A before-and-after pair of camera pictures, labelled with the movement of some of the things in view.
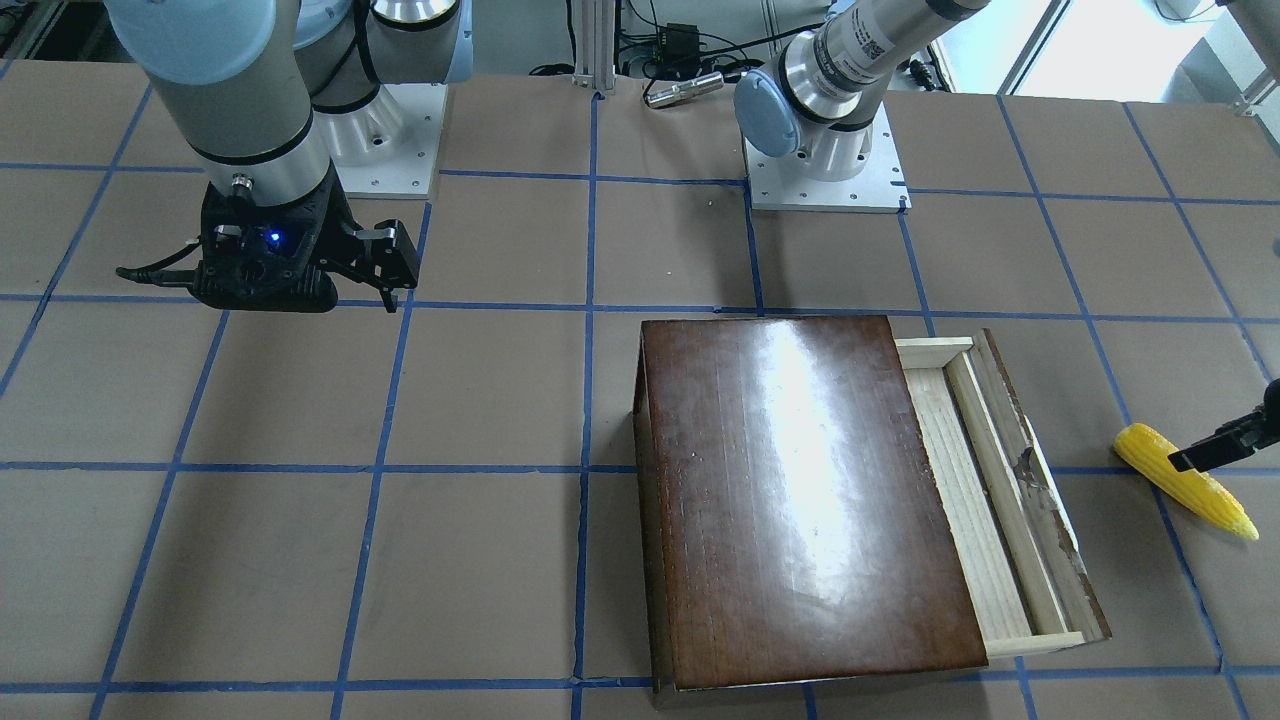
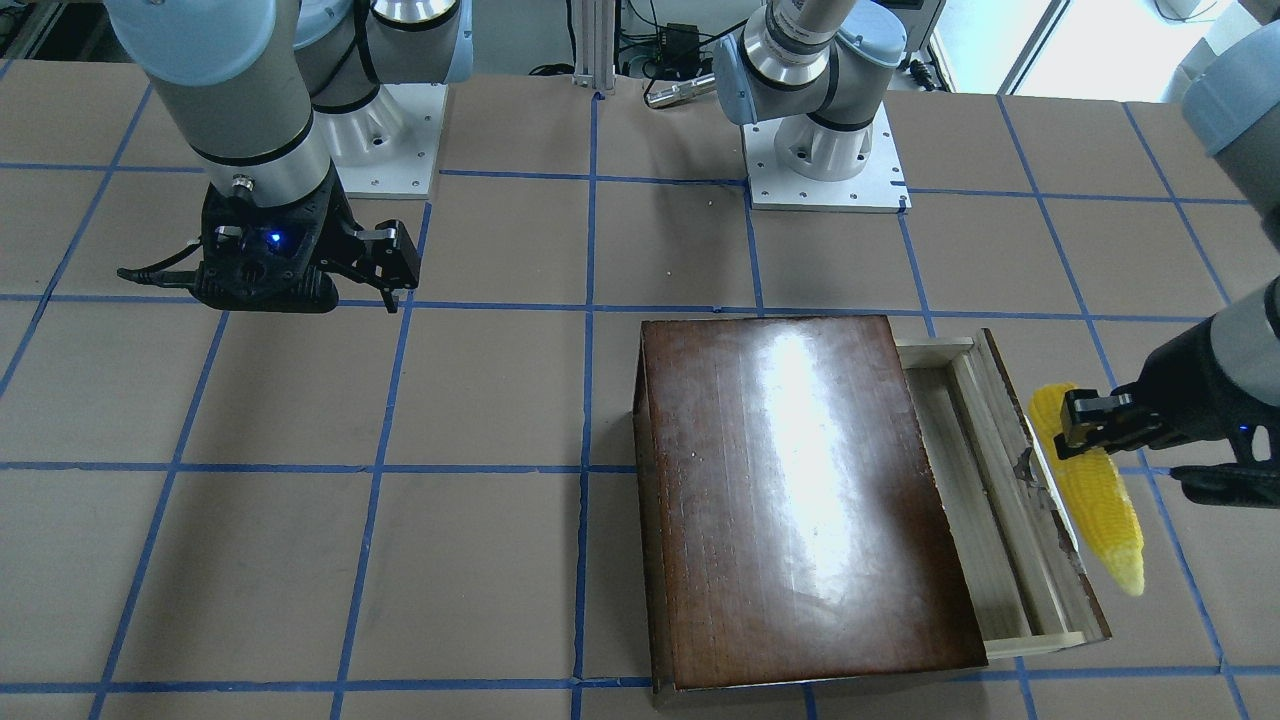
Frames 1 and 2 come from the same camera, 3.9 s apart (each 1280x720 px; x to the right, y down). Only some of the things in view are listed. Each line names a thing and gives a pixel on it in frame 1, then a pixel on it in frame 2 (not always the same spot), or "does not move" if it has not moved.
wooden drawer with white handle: [1010, 517] does not move
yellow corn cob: [1199, 491] to [1096, 491]
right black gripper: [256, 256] does not move
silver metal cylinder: [703, 83] does not move
